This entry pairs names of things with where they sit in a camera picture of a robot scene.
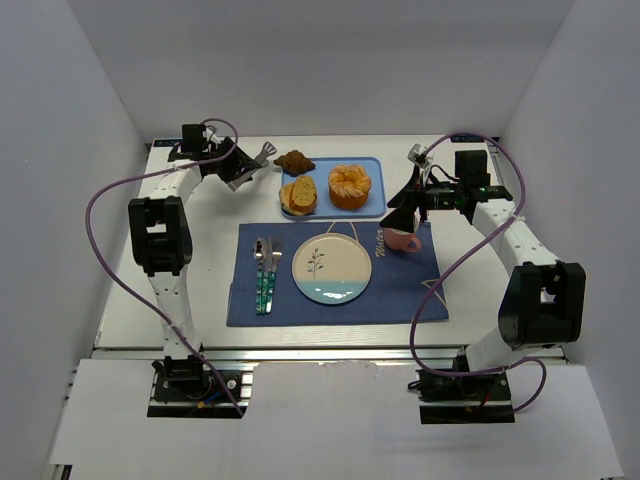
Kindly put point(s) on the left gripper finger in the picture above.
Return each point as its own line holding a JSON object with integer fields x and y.
{"x": 243, "y": 160}
{"x": 235, "y": 179}

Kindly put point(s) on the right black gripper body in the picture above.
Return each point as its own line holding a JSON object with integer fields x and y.
{"x": 420, "y": 198}

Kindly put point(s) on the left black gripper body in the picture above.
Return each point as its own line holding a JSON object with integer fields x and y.
{"x": 235, "y": 163}

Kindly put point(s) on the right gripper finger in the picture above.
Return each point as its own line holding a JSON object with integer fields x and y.
{"x": 421, "y": 208}
{"x": 404, "y": 205}

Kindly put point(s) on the metal tongs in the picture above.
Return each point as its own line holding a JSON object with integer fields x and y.
{"x": 267, "y": 150}

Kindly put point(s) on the brown croissant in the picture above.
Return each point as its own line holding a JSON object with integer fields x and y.
{"x": 294, "y": 163}

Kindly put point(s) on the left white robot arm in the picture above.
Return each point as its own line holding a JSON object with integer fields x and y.
{"x": 160, "y": 236}

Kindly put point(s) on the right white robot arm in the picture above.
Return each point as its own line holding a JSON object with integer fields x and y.
{"x": 543, "y": 303}

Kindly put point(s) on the sliced toast bread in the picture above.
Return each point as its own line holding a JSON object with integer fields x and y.
{"x": 300, "y": 197}

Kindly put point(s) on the blue plastic tray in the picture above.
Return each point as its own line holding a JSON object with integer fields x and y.
{"x": 374, "y": 207}

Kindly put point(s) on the pink mug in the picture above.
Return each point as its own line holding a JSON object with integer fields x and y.
{"x": 403, "y": 241}

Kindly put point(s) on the right blue label sticker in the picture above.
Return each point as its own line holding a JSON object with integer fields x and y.
{"x": 466, "y": 138}

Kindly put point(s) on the blue label sticker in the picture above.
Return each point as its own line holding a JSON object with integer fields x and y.
{"x": 165, "y": 143}
{"x": 466, "y": 138}

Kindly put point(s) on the round orange sugared bun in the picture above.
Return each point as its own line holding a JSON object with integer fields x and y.
{"x": 349, "y": 186}

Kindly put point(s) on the left blue label sticker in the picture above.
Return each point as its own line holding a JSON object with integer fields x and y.
{"x": 165, "y": 143}

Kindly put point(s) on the white and blue plate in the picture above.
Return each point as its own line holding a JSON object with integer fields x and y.
{"x": 331, "y": 269}

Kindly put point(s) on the blue cloth placemat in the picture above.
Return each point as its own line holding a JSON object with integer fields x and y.
{"x": 399, "y": 279}

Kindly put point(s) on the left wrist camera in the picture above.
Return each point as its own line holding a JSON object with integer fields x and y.
{"x": 212, "y": 141}

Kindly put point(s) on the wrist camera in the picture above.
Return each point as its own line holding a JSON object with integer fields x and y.
{"x": 419, "y": 158}
{"x": 212, "y": 141}

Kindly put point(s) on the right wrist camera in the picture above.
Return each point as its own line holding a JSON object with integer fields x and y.
{"x": 419, "y": 158}

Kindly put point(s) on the spoon with green handle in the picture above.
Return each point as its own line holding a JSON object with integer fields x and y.
{"x": 259, "y": 255}

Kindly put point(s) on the fork with green handle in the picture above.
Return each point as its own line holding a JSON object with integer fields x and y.
{"x": 276, "y": 251}

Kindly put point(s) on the aluminium table edge rail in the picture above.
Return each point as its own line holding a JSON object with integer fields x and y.
{"x": 438, "y": 358}

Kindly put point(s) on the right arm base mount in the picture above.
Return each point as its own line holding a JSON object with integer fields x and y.
{"x": 453, "y": 395}

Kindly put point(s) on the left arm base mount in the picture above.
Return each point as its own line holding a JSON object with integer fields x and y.
{"x": 188, "y": 389}

